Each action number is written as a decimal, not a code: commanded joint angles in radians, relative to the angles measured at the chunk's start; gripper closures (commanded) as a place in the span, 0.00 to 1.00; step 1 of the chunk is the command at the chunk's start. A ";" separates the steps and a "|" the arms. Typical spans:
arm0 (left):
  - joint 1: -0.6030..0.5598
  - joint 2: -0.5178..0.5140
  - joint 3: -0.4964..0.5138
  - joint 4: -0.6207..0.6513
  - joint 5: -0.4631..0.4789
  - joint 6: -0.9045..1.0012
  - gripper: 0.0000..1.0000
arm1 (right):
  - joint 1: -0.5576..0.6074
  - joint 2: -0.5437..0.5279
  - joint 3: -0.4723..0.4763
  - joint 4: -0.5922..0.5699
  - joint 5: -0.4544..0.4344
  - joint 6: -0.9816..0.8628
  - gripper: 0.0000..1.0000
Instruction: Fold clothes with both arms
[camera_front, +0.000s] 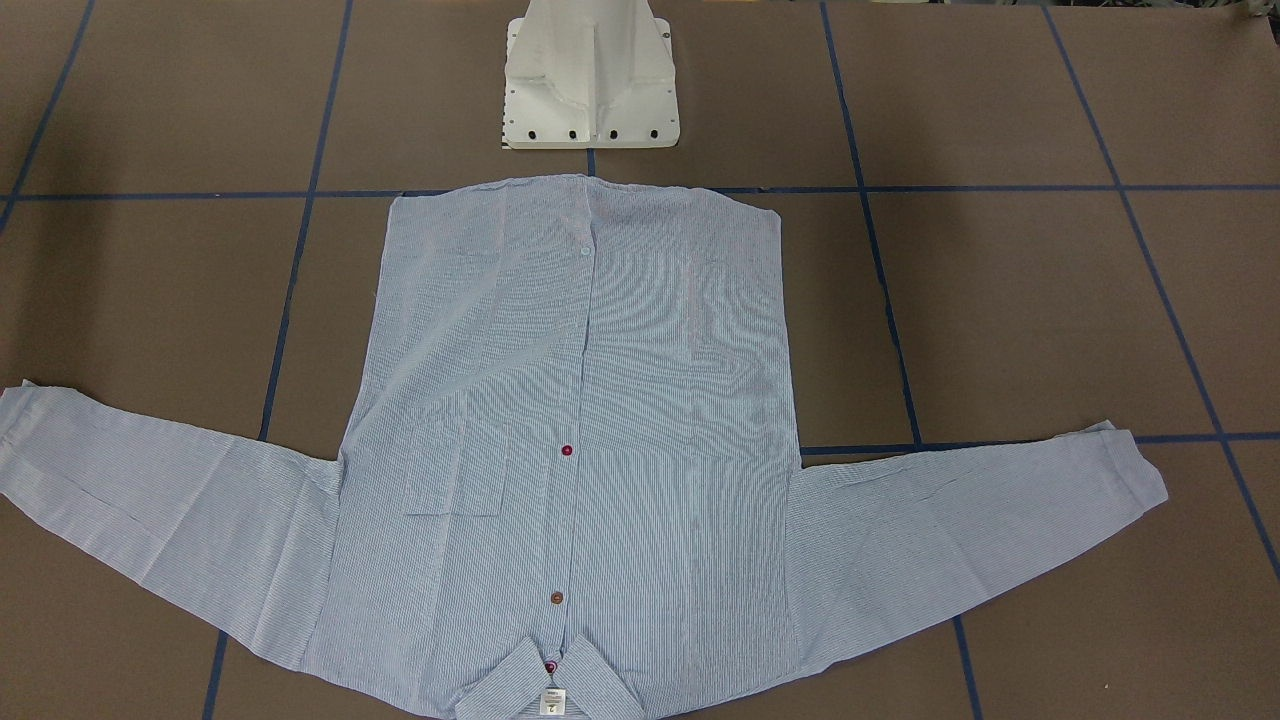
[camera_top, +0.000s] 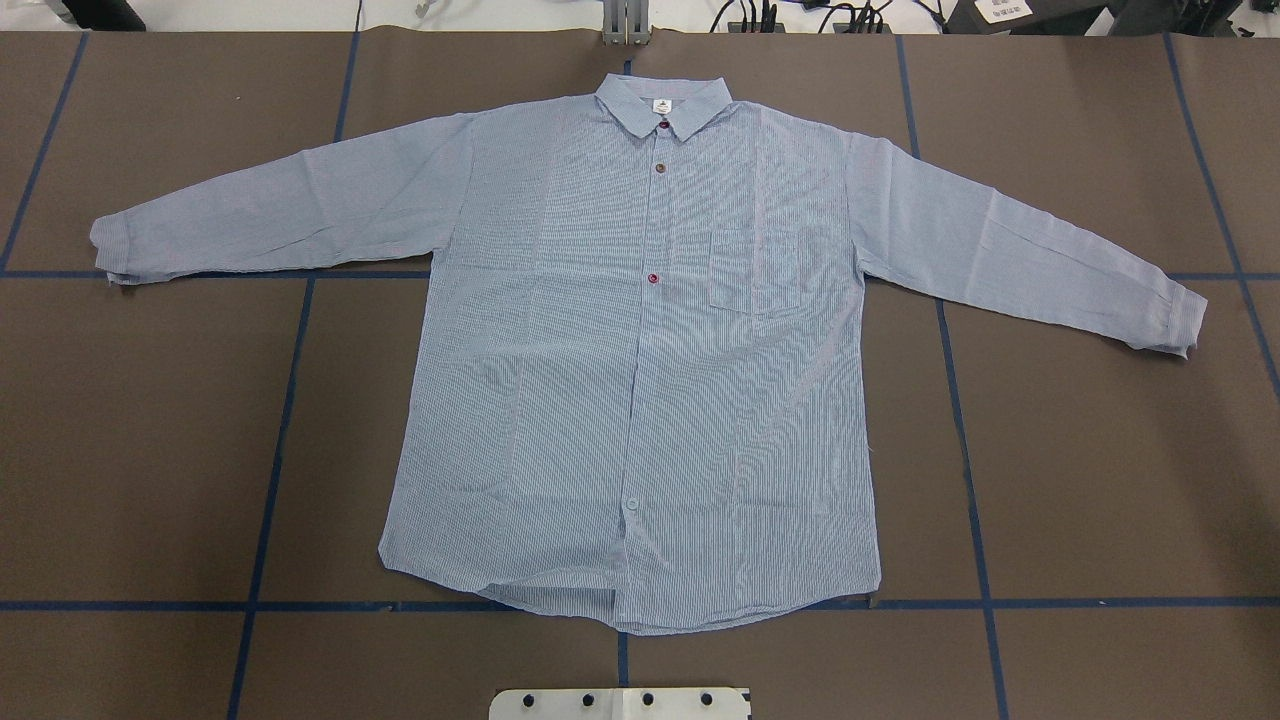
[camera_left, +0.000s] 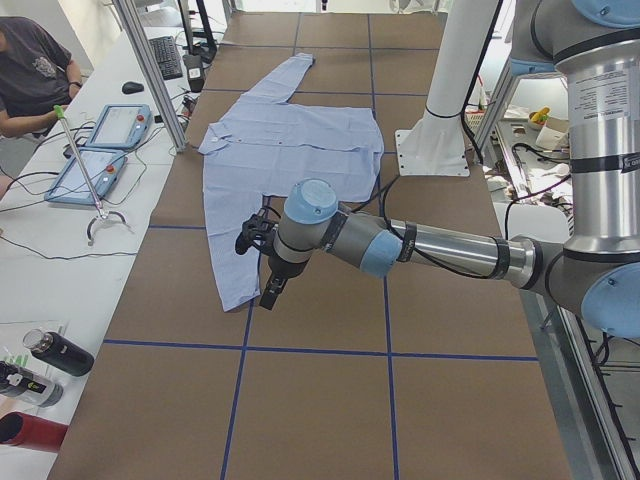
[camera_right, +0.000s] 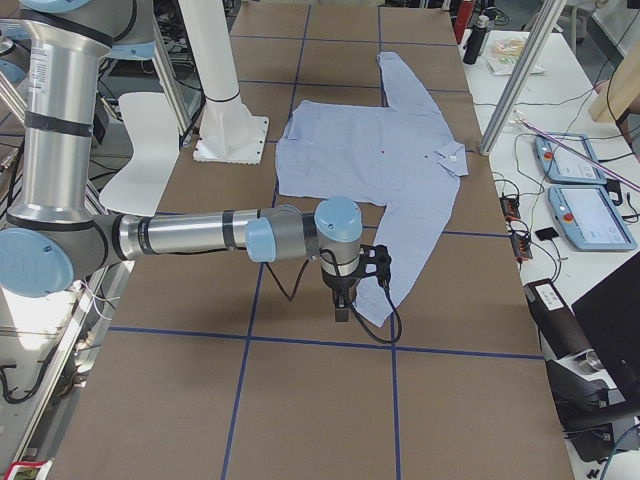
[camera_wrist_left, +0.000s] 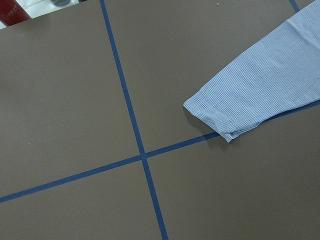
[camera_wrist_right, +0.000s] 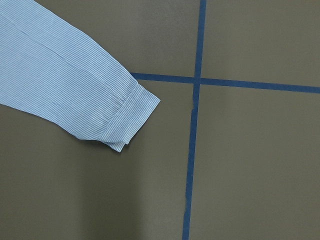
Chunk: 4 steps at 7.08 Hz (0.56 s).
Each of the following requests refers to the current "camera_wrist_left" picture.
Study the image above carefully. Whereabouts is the light blue striped shirt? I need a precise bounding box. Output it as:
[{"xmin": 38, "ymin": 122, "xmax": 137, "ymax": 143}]
[{"xmin": 183, "ymin": 0, "xmax": 320, "ymax": 142}]

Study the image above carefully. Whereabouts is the red cylindrical bottle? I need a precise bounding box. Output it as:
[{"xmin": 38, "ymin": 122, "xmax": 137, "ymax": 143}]
[{"xmin": 0, "ymin": 0, "xmax": 31, "ymax": 27}]

